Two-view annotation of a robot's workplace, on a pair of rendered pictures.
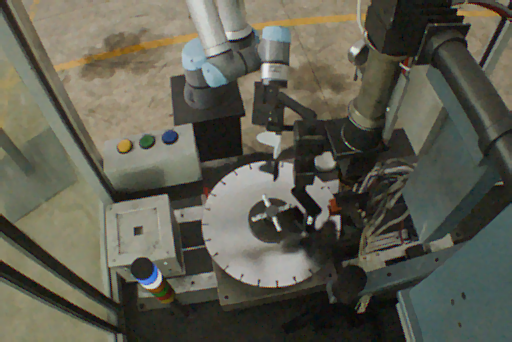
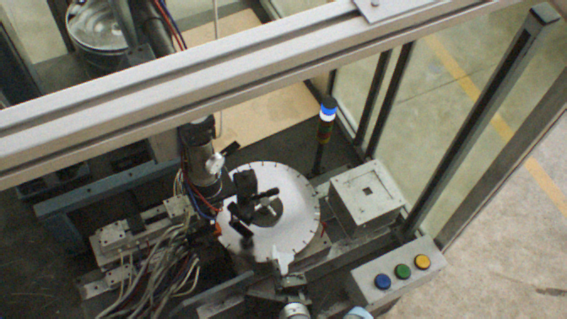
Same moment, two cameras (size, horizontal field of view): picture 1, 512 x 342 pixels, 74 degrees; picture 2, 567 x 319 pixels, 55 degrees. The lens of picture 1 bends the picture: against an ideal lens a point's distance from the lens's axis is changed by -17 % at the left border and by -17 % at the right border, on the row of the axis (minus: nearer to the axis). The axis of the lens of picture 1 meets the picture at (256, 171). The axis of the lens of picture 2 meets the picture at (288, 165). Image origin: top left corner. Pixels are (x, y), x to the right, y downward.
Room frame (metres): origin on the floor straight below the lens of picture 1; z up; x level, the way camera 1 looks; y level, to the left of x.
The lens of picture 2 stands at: (1.05, -0.24, 2.42)
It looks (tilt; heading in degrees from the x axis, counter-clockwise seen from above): 60 degrees down; 158
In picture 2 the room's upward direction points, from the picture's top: 7 degrees clockwise
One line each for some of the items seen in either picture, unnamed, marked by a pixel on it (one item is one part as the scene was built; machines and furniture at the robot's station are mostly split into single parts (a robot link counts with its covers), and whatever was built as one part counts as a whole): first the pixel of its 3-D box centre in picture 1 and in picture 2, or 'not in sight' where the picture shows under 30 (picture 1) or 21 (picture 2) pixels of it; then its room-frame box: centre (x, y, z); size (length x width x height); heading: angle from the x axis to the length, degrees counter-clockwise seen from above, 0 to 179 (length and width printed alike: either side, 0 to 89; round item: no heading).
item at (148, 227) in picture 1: (145, 241); (363, 201); (0.40, 0.31, 0.82); 0.18 x 0.18 x 0.15; 10
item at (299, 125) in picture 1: (307, 152); (245, 191); (0.43, -0.10, 1.17); 0.06 x 0.05 x 0.20; 91
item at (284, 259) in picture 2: (269, 139); (283, 258); (0.58, -0.03, 1.02); 0.09 x 0.06 x 0.03; 174
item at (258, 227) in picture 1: (271, 218); (265, 208); (0.40, -0.03, 0.96); 0.11 x 0.11 x 0.03
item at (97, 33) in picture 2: not in sight; (125, 51); (-0.33, -0.34, 0.93); 0.31 x 0.31 x 0.36
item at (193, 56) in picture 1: (202, 59); not in sight; (0.99, 0.17, 0.91); 0.13 x 0.12 x 0.14; 117
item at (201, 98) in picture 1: (203, 84); not in sight; (0.99, 0.17, 0.80); 0.15 x 0.15 x 0.10
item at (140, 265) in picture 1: (144, 270); (329, 105); (0.21, 0.21, 1.14); 0.05 x 0.04 x 0.03; 10
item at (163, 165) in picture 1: (153, 160); (394, 275); (0.66, 0.31, 0.82); 0.28 x 0.11 x 0.15; 100
